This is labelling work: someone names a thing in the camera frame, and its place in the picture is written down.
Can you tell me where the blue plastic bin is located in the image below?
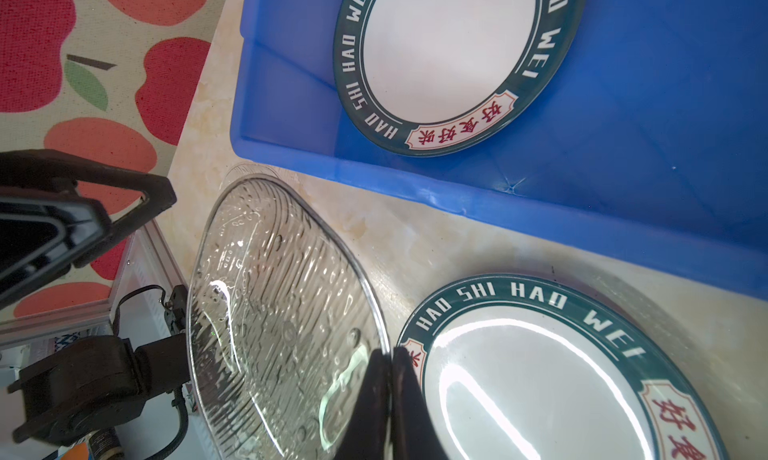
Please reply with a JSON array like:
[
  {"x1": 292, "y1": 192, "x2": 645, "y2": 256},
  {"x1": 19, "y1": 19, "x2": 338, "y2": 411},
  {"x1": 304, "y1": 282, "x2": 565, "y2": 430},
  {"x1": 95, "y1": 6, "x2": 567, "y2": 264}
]
[{"x1": 230, "y1": 0, "x2": 767, "y2": 298}]

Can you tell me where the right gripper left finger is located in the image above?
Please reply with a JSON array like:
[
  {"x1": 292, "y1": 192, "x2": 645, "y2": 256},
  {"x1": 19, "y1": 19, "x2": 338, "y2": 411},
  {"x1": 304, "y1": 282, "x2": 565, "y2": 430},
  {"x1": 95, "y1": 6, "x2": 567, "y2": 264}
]
[{"x1": 334, "y1": 349, "x2": 391, "y2": 460}]

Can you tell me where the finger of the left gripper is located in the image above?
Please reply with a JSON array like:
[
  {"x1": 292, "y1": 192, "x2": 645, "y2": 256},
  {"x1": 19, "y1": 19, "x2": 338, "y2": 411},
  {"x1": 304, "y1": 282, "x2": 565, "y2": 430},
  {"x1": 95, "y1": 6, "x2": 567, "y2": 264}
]
[{"x1": 1, "y1": 149, "x2": 177, "y2": 268}]

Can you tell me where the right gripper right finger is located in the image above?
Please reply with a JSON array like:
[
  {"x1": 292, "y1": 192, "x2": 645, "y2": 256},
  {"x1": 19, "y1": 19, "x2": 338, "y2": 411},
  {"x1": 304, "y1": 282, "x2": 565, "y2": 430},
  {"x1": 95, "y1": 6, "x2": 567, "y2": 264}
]
[{"x1": 391, "y1": 346, "x2": 448, "y2": 460}]

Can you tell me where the green rim plate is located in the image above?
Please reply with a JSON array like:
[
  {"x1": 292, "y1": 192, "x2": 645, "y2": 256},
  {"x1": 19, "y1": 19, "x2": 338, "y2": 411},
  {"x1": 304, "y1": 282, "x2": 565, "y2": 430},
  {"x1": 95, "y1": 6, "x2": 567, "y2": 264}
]
[
  {"x1": 398, "y1": 274, "x2": 727, "y2": 459},
  {"x1": 333, "y1": 0, "x2": 586, "y2": 157}
]

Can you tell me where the clear glass plate top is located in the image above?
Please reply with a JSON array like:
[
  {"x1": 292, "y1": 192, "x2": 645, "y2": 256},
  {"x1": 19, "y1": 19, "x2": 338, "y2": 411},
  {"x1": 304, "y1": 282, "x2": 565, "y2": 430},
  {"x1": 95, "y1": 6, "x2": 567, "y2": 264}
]
[{"x1": 187, "y1": 174, "x2": 390, "y2": 459}]

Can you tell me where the aluminium front rail frame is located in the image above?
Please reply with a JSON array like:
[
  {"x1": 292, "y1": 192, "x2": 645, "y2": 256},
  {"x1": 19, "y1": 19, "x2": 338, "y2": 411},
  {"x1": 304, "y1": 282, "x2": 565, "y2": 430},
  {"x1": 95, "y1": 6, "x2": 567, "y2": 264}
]
[{"x1": 1, "y1": 221, "x2": 187, "y2": 349}]

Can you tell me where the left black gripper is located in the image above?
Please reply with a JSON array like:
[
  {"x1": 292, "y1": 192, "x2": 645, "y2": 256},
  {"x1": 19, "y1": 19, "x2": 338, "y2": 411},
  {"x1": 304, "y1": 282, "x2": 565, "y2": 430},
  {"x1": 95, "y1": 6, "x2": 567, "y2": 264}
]
[{"x1": 1, "y1": 192, "x2": 190, "y2": 445}]

